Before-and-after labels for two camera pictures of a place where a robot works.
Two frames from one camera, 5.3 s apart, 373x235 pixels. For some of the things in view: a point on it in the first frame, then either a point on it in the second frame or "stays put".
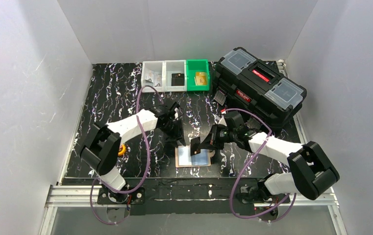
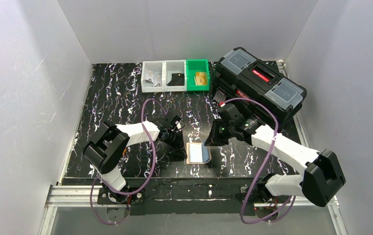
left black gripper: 176,132 -> 176,140
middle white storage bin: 174,66 stays put
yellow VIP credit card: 201,78 stays put
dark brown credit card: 195,146 -> 177,79
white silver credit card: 157,78 stays put
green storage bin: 197,65 stays put
